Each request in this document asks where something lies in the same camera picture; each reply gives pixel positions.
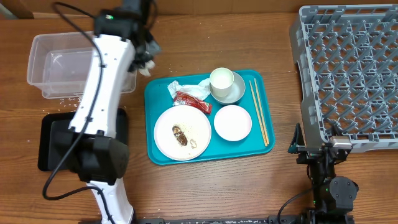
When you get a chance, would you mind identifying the red sauce packet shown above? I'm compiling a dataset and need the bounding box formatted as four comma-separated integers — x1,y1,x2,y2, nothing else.
174,91,212,115

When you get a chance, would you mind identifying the small white bowl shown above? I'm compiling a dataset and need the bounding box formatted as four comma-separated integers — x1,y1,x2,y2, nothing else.
214,105,252,142

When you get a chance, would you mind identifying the white napkin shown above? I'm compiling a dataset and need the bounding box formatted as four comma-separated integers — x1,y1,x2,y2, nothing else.
138,60,211,101

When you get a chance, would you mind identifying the white cup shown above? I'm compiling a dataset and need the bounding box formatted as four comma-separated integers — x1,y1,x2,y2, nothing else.
210,67,234,97

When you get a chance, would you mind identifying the large white plate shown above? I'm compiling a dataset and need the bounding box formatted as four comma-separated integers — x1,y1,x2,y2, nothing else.
154,105,212,161

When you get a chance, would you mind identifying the brown food scrap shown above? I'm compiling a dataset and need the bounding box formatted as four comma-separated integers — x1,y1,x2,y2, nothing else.
172,125,188,146

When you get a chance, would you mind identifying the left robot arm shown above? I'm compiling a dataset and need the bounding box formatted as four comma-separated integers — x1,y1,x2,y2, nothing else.
42,1,160,223

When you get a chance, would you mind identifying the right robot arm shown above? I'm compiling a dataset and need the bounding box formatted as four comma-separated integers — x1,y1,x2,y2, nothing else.
277,124,359,224

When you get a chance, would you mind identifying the grey dishwasher rack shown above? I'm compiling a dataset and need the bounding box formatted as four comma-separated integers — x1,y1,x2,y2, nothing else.
290,4,397,152

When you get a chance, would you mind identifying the teal serving tray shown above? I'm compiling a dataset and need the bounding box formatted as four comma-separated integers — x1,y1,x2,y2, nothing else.
144,70,275,166

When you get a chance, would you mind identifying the wooden chopstick left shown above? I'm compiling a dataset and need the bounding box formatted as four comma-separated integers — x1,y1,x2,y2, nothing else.
249,81,268,147

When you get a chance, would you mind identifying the wooden chopstick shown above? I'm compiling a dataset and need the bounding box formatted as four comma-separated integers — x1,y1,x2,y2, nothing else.
249,81,268,147
254,79,269,146

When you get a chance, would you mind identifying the wooden chopstick right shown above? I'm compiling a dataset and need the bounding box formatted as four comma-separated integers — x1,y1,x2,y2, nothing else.
254,79,269,146

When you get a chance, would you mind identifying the grey saucer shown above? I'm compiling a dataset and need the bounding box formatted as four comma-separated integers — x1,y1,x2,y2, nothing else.
210,72,246,105

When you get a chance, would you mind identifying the clear plastic bin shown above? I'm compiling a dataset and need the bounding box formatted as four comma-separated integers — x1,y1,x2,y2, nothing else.
27,32,121,99

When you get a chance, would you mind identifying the black rectangular tray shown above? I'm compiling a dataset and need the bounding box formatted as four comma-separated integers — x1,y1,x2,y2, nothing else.
37,108,129,172

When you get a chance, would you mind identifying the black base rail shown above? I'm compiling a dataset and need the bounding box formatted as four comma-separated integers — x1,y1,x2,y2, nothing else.
135,215,313,224

